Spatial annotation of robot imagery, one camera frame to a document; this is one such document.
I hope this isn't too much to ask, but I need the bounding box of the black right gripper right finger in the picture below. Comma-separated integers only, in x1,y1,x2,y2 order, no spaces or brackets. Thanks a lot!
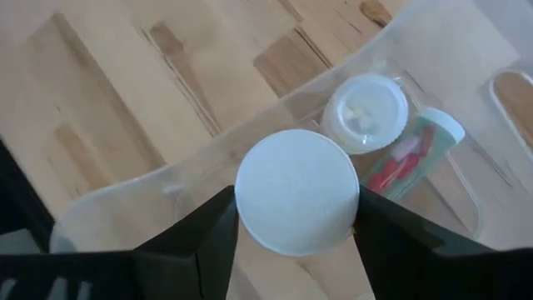
353,186,445,300

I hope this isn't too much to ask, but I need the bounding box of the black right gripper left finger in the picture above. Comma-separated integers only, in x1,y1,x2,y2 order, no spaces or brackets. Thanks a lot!
133,185,241,300

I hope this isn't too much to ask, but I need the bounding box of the green-tinted clear pill bottle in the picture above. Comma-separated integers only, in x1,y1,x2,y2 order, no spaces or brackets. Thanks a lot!
366,107,466,200

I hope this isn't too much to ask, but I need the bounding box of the orange pill bottle white cap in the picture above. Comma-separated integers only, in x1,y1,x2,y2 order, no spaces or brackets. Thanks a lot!
234,128,361,258

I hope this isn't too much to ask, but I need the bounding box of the white translucent pill bottle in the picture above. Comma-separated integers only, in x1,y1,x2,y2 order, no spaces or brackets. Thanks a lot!
319,72,410,156

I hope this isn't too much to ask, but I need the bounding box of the clear plastic bin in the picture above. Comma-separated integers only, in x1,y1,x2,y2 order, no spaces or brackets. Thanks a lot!
48,0,533,300

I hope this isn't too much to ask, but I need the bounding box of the black aluminium table frame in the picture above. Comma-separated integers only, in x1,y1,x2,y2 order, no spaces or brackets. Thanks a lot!
0,139,55,251

